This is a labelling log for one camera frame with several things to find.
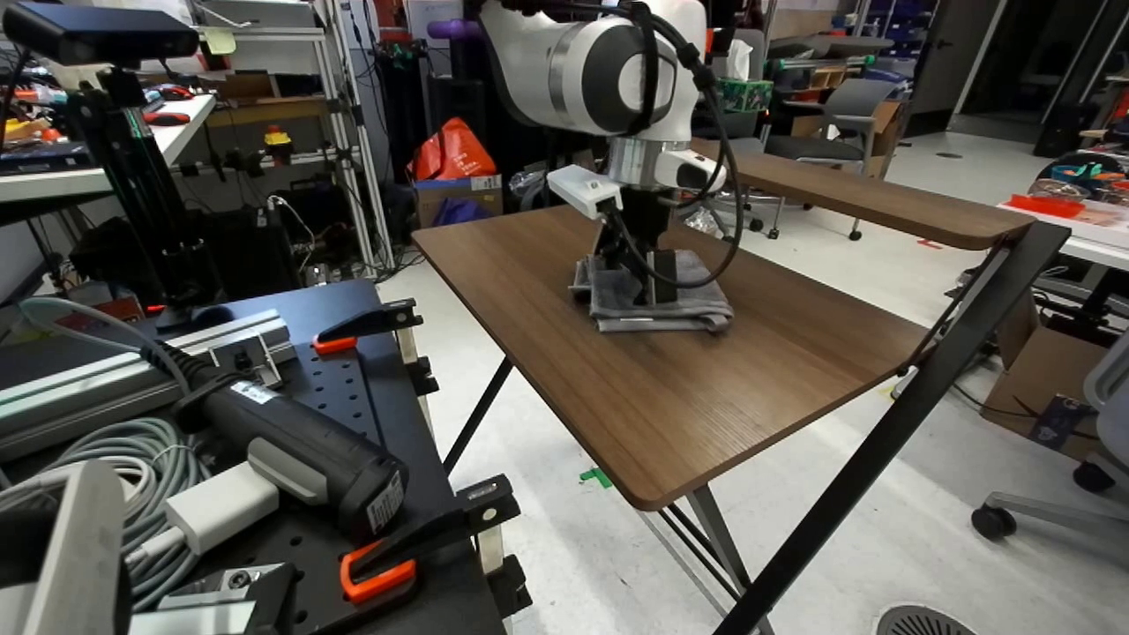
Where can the grey metal box corner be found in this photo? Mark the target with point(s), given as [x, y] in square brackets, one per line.
[61, 570]

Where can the white power adapter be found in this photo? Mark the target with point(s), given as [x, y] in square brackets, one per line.
[219, 506]

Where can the white table right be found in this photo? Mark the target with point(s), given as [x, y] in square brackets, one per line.
[1084, 190]

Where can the cardboard box under bag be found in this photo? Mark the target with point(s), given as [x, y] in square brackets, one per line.
[442, 203]

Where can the floor drain grate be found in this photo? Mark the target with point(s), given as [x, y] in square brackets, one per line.
[917, 620]

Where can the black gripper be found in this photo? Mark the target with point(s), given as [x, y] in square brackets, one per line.
[629, 252]

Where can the orange black clamp front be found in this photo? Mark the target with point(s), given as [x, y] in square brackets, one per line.
[389, 566]

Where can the orange bag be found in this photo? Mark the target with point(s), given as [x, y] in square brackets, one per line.
[454, 151]

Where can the white metal shelf rack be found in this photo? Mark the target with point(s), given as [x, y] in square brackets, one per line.
[323, 43]

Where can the black perforated workbench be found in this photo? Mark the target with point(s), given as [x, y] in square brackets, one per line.
[368, 393]

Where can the aluminium extrusion rail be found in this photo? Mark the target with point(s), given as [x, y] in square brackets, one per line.
[69, 404]

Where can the brown wooden desk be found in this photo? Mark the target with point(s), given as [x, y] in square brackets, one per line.
[670, 411]

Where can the orange black clamp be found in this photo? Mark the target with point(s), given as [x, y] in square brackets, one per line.
[389, 566]
[373, 322]

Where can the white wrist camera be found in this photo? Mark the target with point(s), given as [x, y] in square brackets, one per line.
[584, 188]

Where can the black handheld tool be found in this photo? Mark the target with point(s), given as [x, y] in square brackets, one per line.
[304, 453]

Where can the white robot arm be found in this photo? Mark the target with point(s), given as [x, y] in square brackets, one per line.
[633, 74]

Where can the office chair base right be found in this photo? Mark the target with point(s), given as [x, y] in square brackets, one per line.
[1096, 506]

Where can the orange black clamp rear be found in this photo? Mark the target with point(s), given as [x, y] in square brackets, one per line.
[373, 322]

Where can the grey office chair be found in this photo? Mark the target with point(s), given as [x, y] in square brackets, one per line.
[839, 132]

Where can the grey towel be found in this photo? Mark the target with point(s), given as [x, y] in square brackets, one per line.
[678, 297]

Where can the black camera on tripod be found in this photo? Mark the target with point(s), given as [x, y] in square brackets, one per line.
[109, 121]

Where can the cardboard box right floor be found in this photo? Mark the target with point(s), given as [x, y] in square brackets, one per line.
[1037, 393]

